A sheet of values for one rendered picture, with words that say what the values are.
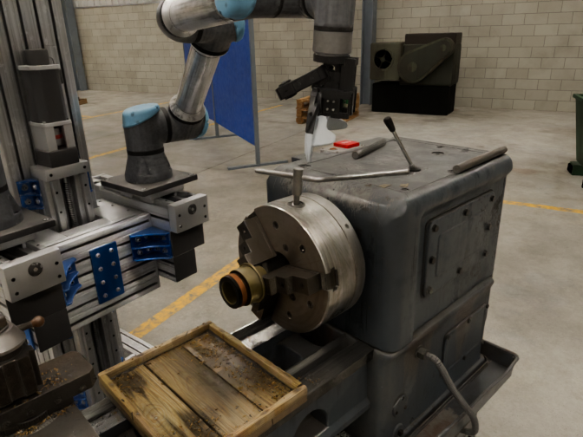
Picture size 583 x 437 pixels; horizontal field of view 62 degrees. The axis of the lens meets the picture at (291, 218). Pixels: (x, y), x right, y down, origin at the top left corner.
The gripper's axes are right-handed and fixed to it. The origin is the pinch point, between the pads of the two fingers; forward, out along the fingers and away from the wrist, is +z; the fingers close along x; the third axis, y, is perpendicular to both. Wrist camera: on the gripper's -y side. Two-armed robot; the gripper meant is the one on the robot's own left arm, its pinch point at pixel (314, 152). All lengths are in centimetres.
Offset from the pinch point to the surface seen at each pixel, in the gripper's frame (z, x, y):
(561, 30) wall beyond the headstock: 16, 977, 220
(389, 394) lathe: 60, 0, 23
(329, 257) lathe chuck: 19.6, -8.6, 6.7
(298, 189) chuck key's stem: 8.6, -1.0, -3.0
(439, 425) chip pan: 80, 13, 39
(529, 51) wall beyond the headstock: 57, 985, 175
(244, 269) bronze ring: 24.1, -12.8, -10.9
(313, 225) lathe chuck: 14.5, -5.6, 2.1
